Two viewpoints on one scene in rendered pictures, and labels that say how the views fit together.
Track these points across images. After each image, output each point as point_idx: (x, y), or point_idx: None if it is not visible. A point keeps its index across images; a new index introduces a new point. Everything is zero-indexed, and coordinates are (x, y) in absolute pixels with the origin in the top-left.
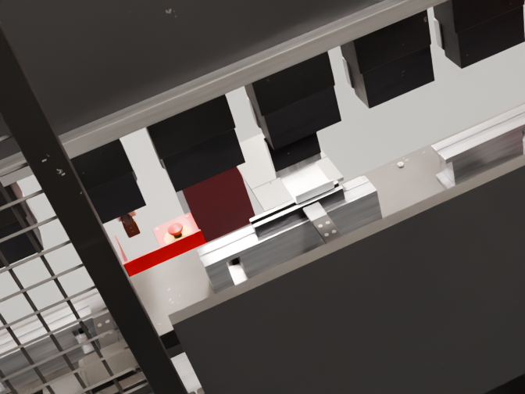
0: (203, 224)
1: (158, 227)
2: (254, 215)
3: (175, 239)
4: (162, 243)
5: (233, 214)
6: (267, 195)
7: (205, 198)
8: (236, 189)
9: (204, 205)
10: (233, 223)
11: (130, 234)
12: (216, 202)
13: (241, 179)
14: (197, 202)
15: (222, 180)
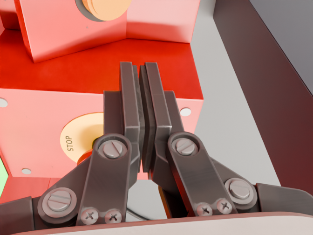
0: (287, 75)
1: (187, 115)
2: (253, 116)
3: (91, 136)
4: (99, 105)
5: (267, 108)
6: None
7: (299, 125)
8: (275, 151)
9: (297, 111)
10: (263, 95)
11: (103, 96)
12: (287, 122)
13: (275, 169)
14: (306, 113)
15: (291, 163)
